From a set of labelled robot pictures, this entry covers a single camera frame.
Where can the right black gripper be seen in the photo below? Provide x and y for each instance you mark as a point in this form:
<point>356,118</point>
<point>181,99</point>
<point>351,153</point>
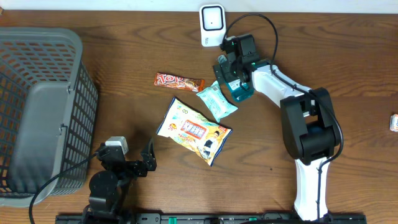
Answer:
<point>226,75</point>

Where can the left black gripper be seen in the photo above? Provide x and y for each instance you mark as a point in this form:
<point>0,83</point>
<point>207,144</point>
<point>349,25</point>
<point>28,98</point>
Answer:
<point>150,161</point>

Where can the teal mouthwash bottle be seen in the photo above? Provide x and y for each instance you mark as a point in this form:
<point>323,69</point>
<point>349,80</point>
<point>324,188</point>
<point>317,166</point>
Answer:
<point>236,80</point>

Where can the yellow chips bag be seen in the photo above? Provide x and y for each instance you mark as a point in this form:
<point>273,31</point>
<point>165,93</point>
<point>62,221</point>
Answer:
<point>193,131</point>

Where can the light teal wipes pack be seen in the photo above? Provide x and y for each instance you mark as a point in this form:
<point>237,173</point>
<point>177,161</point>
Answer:
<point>216,102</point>

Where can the red Top chocolate bar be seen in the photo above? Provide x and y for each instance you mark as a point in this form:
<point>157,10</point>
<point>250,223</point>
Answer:
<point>177,82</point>

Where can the small orange snack box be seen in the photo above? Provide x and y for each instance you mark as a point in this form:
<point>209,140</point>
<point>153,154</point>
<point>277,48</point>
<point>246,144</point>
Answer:
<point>393,125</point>

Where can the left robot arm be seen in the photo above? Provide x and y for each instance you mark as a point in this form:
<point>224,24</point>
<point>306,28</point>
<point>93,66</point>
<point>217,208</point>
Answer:
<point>109,187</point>

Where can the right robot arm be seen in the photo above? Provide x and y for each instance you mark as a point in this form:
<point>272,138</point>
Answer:
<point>310,130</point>

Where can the white barcode scanner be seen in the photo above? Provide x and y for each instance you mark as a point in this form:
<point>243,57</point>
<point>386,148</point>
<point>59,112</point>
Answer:
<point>212,24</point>

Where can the grey plastic basket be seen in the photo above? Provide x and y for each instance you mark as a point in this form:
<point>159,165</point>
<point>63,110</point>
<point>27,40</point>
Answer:
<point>48,112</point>

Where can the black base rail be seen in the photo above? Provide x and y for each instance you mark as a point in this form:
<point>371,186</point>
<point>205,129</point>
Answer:
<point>156,218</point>

